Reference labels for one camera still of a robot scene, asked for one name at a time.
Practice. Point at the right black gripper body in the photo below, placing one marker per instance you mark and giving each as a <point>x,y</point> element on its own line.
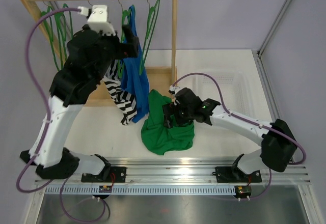
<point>183,115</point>

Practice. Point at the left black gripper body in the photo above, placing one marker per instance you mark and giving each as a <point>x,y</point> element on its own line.
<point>114,47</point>

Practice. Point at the green tank top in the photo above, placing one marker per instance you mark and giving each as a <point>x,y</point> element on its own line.
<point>159,139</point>

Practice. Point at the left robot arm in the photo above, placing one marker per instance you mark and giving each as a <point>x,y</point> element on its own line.
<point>90,55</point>

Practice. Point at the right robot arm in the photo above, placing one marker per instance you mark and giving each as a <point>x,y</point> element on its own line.
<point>275,139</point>

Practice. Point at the blue tank top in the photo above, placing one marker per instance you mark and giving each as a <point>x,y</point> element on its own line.
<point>135,81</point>

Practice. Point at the black white striped tank top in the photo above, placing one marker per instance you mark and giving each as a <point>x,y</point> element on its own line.
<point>124,100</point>

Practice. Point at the wooden clothes rack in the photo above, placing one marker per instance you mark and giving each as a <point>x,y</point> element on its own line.
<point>161,76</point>

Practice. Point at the white plastic basket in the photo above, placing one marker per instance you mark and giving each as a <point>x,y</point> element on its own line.
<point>234,87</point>

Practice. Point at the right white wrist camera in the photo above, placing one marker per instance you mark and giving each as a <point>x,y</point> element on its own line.
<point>173,90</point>

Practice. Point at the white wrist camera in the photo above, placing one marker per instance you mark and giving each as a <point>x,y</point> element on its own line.
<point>97,19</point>
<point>173,90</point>

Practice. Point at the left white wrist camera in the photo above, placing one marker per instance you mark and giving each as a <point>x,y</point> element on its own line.
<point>97,19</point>

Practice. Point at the aluminium mounting rail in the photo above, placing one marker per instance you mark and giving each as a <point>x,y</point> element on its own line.
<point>197,171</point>

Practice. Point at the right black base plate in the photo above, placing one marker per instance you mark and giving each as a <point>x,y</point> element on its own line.
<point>226,174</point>

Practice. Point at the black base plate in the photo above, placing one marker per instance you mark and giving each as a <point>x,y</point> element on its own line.
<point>226,174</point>
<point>116,174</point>

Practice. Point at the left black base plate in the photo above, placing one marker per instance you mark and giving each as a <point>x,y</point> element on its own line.
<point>116,174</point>

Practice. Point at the white slotted cable duct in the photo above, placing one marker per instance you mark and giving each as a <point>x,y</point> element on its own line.
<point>143,190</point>

